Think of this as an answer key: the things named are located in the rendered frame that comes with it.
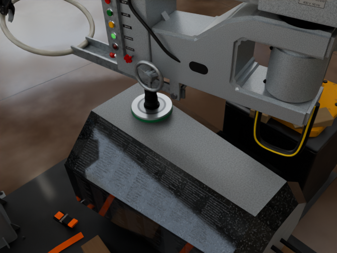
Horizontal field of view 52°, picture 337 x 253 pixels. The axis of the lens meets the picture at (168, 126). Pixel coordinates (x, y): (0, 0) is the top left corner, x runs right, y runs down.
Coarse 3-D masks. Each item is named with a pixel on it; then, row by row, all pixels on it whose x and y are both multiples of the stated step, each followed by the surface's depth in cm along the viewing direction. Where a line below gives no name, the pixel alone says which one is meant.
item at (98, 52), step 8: (88, 40) 185; (96, 40) 182; (72, 48) 179; (80, 48) 176; (88, 48) 184; (96, 48) 184; (104, 48) 182; (80, 56) 179; (88, 56) 175; (96, 56) 171; (104, 56) 179; (104, 64) 171; (112, 64) 168; (120, 72) 168; (144, 80) 162; (168, 88) 156; (184, 88) 156; (176, 96) 151; (184, 96) 153
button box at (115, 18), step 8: (104, 0) 136; (112, 0) 133; (104, 8) 138; (112, 8) 136; (104, 16) 141; (120, 16) 138; (120, 24) 140; (120, 32) 142; (112, 40) 147; (120, 40) 144; (112, 48) 150; (120, 48) 147
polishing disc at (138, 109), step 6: (138, 96) 185; (162, 96) 184; (132, 102) 182; (138, 102) 181; (162, 102) 181; (168, 102) 181; (132, 108) 178; (138, 108) 178; (144, 108) 178; (162, 108) 177; (168, 108) 177; (138, 114) 174; (144, 114) 174; (150, 114) 174; (156, 114) 174; (162, 114) 174
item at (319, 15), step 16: (240, 0) 106; (256, 0) 103; (272, 0) 99; (288, 0) 96; (304, 0) 94; (320, 0) 91; (336, 0) 89; (288, 16) 99; (304, 16) 96; (320, 16) 94; (336, 16) 92
